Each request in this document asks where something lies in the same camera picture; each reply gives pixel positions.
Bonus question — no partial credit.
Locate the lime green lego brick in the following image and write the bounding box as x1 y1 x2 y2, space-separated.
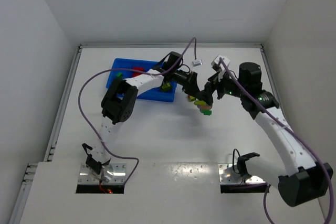
160 82 172 92

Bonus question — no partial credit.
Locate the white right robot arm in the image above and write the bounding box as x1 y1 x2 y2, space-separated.
208 60 333 207

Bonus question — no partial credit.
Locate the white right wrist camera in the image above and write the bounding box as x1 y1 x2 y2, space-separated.
211 55 230 72

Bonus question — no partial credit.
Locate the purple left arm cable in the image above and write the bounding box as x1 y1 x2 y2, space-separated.
78 37 200 183

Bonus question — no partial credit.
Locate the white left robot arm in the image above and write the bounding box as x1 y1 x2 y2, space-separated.
78 51 213 175

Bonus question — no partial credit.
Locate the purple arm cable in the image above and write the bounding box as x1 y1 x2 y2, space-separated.
219 60 334 224
78 37 200 183

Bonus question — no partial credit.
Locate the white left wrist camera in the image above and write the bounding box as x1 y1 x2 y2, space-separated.
192 59 203 67

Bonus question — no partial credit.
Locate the green sloped lego brick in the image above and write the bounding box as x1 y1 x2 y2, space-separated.
194 100 212 116

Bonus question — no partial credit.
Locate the blue plastic sorting bin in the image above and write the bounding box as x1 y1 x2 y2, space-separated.
106 58 177 102

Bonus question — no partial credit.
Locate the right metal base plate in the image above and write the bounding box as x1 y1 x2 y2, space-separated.
218 163 266 186

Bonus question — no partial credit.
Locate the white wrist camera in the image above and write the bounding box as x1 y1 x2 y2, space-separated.
211 55 230 72
192 59 203 67

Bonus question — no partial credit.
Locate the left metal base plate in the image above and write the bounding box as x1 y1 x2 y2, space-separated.
78 163 127 186

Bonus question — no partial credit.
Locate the metal base plate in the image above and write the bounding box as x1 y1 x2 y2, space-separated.
78 163 127 186
218 163 266 186

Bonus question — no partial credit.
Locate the red lime small stack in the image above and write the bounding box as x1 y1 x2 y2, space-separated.
187 95 196 102

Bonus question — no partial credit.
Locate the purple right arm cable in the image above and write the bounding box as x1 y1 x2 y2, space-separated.
219 60 334 224

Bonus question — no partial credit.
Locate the red long lego brick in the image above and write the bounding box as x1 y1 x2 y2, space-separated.
132 67 145 73

